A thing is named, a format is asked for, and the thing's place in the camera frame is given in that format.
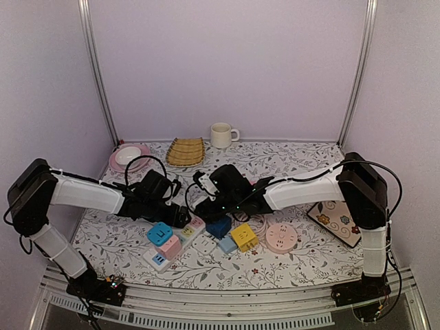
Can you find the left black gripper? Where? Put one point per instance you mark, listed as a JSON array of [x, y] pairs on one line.
[[181, 222]]

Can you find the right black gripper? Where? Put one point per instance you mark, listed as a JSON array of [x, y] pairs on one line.
[[207, 210]]

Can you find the cyan cube adapter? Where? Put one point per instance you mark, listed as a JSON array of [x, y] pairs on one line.
[[159, 234]]

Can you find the dark blue cube adapter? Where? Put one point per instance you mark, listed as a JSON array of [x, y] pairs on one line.
[[219, 228]]

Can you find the yellow cube adapter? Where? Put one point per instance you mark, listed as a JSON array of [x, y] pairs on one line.
[[244, 237]]

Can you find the light blue plug adapter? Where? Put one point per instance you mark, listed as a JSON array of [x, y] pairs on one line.
[[227, 244]]

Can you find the white power strip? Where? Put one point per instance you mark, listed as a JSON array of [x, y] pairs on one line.
[[187, 235]]

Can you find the round pink socket hub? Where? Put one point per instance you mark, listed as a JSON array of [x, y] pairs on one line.
[[281, 238]]

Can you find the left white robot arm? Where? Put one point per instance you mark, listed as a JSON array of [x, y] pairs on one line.
[[40, 186]]

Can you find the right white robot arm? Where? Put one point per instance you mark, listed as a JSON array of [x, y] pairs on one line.
[[353, 181]]

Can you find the white plug adapter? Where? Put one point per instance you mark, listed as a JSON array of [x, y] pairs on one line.
[[204, 244]]

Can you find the white bowl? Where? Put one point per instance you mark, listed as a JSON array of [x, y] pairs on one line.
[[125, 155]]

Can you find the pink plate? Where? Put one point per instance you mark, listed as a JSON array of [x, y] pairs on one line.
[[138, 164]]

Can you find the pink cube adapter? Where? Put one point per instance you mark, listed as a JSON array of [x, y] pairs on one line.
[[170, 248]]

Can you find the cream ceramic mug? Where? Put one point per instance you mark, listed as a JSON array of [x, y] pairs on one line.
[[222, 135]]

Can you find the yellow bamboo tray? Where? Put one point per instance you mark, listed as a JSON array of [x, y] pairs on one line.
[[186, 152]]

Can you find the floral square tray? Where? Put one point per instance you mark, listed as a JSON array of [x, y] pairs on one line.
[[334, 216]]

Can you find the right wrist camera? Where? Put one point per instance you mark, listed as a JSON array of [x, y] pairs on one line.
[[204, 182]]

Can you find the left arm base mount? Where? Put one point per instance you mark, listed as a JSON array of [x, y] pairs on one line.
[[110, 290]]

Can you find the aluminium front rail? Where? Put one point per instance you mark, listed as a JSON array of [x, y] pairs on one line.
[[149, 307]]

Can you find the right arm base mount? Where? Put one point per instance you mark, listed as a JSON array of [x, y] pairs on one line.
[[359, 291]]

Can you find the left aluminium corner post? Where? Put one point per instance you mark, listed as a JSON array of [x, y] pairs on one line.
[[87, 27]]

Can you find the aluminium corner post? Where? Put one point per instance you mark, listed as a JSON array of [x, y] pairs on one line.
[[367, 37], [87, 27]]

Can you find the right aluminium corner post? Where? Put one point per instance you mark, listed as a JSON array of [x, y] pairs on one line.
[[367, 37]]

